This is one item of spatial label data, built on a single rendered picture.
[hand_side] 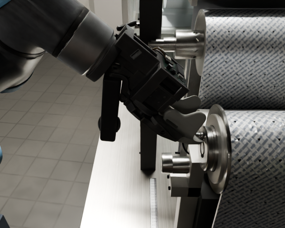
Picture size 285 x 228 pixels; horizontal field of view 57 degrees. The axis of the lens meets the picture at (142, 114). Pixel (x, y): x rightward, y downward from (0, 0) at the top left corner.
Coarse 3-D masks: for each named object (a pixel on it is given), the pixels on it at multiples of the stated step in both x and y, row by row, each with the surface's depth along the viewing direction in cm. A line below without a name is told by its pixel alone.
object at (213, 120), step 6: (210, 120) 45; (216, 120) 41; (216, 126) 41; (216, 132) 41; (222, 132) 39; (222, 138) 39; (222, 144) 39; (222, 150) 39; (222, 156) 39; (222, 162) 39; (216, 168) 41; (222, 168) 39; (210, 174) 45; (216, 174) 41; (222, 174) 40; (216, 180) 41
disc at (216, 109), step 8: (216, 104) 43; (216, 112) 43; (224, 112) 40; (224, 120) 39; (224, 128) 39; (224, 136) 39; (224, 144) 39; (224, 160) 39; (224, 168) 39; (208, 176) 48; (224, 176) 39; (216, 184) 43; (224, 184) 39; (216, 192) 43
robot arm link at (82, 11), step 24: (0, 0) 28; (24, 0) 28; (48, 0) 29; (72, 0) 31; (0, 24) 31; (24, 24) 30; (48, 24) 30; (72, 24) 30; (24, 48) 33; (48, 48) 32
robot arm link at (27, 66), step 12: (0, 48) 33; (0, 60) 33; (12, 60) 34; (24, 60) 35; (36, 60) 36; (0, 72) 33; (12, 72) 35; (24, 72) 37; (0, 84) 34; (12, 84) 37
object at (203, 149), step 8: (200, 128) 46; (208, 128) 43; (208, 136) 41; (216, 136) 41; (200, 144) 46; (208, 144) 41; (216, 144) 41; (200, 152) 46; (208, 152) 41; (216, 152) 40; (200, 160) 46; (208, 160) 41; (216, 160) 41; (208, 168) 42
